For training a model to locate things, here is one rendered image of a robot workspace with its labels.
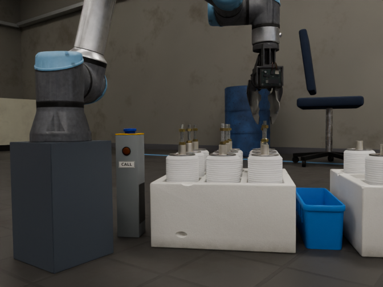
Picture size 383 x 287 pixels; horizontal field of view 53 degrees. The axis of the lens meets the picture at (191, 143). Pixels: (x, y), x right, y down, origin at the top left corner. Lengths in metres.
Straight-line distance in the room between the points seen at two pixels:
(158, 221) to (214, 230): 0.15
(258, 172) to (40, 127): 0.57
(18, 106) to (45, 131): 5.44
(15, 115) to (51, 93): 5.39
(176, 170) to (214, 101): 4.05
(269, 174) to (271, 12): 0.43
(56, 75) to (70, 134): 0.15
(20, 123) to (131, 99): 1.72
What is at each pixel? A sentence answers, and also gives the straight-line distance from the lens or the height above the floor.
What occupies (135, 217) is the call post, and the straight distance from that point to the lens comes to 1.19.
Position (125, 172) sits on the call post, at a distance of 1.17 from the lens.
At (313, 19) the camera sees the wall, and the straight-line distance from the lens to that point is 4.64.
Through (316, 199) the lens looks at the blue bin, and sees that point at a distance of 1.38.
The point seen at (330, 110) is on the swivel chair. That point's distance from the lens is 3.39.
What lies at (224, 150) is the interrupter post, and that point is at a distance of 1.09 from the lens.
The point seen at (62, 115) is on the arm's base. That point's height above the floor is 0.36.
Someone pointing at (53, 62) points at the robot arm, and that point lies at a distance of 1.00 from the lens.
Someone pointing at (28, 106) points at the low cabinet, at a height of 0.67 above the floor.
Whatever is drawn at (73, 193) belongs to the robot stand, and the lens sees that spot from 0.96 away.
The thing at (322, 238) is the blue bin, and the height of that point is 0.03.
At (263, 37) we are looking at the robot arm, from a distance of 1.06.
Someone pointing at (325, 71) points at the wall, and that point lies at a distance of 4.49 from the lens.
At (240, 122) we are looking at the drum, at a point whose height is 0.37.
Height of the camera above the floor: 0.33
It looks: 3 degrees down
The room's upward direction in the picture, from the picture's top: 1 degrees counter-clockwise
